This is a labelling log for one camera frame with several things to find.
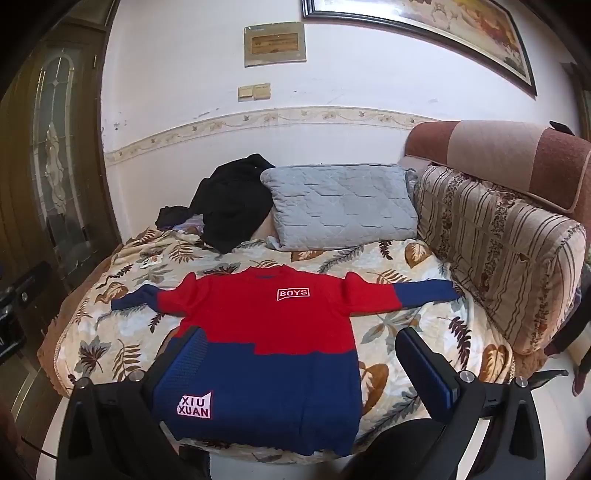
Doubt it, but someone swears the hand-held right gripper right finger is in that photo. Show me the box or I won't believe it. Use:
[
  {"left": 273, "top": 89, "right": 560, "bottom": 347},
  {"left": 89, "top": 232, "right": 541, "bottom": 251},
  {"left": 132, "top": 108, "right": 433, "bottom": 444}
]
[{"left": 395, "top": 327, "right": 548, "bottom": 480}]

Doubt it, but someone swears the grey quilted pillow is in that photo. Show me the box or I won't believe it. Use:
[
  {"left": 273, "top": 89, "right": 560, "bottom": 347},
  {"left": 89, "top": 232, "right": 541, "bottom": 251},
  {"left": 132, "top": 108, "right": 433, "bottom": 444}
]
[{"left": 260, "top": 163, "right": 420, "bottom": 252}]

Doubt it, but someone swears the red and blue sweater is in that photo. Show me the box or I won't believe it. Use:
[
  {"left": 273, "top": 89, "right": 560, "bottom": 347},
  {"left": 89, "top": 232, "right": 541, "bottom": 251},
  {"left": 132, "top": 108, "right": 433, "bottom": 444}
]
[{"left": 111, "top": 264, "right": 462, "bottom": 457}]

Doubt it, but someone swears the wall electrical panel box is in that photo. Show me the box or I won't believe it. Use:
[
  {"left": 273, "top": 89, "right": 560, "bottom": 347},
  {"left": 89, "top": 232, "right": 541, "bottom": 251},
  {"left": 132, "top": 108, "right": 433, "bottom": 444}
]
[{"left": 244, "top": 22, "right": 307, "bottom": 68}]

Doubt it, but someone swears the thin black cable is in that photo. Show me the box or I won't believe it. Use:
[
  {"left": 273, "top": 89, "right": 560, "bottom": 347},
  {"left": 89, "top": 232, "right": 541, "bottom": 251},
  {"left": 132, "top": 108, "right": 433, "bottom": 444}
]
[{"left": 17, "top": 436, "right": 58, "bottom": 460}]

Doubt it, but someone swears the striped floral sofa cushion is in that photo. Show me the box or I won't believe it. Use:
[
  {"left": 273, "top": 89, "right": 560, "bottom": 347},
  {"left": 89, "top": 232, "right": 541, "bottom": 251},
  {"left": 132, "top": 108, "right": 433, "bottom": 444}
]
[{"left": 412, "top": 165, "right": 587, "bottom": 355}]

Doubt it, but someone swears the leaf print blanket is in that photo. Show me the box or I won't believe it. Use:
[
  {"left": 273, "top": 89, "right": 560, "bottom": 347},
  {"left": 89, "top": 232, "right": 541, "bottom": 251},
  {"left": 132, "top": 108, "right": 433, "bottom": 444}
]
[{"left": 46, "top": 226, "right": 515, "bottom": 464}]

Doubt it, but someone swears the wooden door with glass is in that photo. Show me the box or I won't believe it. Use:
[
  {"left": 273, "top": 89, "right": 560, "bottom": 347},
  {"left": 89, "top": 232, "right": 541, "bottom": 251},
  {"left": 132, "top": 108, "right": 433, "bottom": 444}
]
[{"left": 0, "top": 14, "right": 122, "bottom": 444}]

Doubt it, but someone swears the brown fringed sofa throw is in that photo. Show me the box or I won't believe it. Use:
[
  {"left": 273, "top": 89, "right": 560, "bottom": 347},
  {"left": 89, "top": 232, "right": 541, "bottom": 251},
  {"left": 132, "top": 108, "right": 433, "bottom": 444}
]
[{"left": 36, "top": 318, "right": 70, "bottom": 398}]

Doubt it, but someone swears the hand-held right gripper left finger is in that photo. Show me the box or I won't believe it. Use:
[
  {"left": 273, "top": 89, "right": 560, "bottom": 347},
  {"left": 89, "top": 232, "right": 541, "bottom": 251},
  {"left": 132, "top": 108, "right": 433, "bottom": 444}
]
[{"left": 55, "top": 327, "right": 211, "bottom": 480}]

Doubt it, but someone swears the black garment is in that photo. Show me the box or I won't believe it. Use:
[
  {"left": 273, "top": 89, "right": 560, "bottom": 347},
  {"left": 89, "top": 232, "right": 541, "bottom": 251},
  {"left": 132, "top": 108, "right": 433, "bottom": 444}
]
[{"left": 155, "top": 154, "right": 276, "bottom": 254}]

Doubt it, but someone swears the framed painting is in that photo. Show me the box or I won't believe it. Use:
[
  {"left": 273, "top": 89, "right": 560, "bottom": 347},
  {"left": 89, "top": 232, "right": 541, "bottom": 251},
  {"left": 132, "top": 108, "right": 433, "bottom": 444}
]
[{"left": 301, "top": 0, "right": 539, "bottom": 97}]

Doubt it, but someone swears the purple cloth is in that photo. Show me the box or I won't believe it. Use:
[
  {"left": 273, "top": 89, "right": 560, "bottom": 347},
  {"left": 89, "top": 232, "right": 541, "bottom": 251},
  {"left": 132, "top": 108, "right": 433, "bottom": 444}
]
[{"left": 173, "top": 216, "right": 206, "bottom": 236}]

